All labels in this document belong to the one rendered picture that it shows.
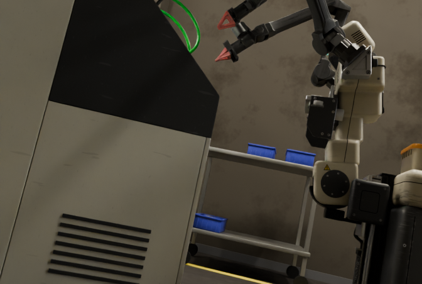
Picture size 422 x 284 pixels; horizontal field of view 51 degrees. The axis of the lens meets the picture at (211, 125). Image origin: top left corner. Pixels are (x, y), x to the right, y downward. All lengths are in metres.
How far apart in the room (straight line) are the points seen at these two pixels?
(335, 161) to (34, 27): 1.18
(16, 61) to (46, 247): 0.63
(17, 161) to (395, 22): 4.28
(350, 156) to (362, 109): 0.20
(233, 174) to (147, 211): 3.18
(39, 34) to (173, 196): 0.73
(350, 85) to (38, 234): 1.23
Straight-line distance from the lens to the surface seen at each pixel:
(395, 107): 4.86
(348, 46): 1.69
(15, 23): 1.68
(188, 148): 1.58
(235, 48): 2.14
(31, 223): 1.59
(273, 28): 2.18
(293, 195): 4.63
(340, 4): 2.28
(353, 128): 1.79
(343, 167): 1.72
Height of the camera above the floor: 0.59
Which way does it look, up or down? 9 degrees up
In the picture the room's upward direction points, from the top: 12 degrees clockwise
